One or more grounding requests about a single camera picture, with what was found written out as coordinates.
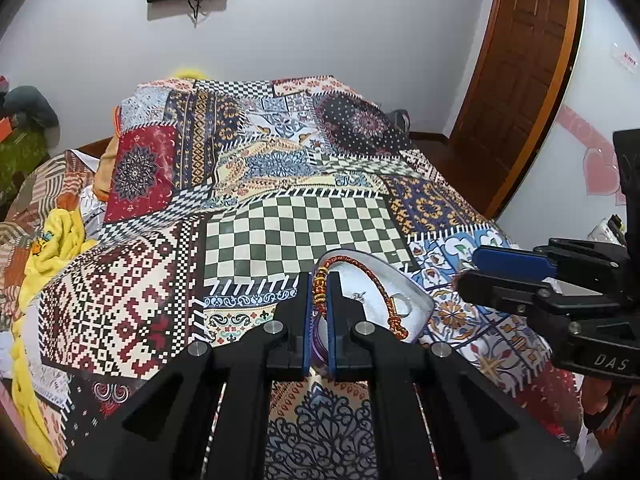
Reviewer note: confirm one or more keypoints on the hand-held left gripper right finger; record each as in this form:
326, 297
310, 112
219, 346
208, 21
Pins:
332, 332

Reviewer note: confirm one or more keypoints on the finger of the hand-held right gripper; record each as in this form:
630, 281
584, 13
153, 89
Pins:
500, 287
510, 261

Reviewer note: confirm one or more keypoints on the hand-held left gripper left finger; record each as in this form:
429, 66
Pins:
306, 330

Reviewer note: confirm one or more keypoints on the patchwork printed blanket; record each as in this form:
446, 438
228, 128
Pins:
300, 215

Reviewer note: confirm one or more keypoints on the dark bag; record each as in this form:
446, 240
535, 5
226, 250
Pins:
400, 122

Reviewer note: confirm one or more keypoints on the brown wooden door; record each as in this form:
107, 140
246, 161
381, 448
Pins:
520, 60

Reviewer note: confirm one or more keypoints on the yellow fleece blanket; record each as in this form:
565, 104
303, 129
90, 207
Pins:
60, 242

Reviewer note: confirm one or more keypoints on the orange pillow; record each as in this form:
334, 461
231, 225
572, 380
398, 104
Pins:
107, 160

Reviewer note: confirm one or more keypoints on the yellow plush item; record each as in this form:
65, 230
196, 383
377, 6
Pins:
190, 73

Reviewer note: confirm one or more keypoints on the striped geometric bedsheet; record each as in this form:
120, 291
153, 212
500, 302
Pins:
47, 182

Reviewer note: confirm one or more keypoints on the green patterned cloth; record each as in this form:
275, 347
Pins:
20, 160

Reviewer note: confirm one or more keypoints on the pink heart wall decal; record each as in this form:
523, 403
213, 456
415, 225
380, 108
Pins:
592, 160

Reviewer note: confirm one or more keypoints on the red label wall sticker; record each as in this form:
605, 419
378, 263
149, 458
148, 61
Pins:
625, 57

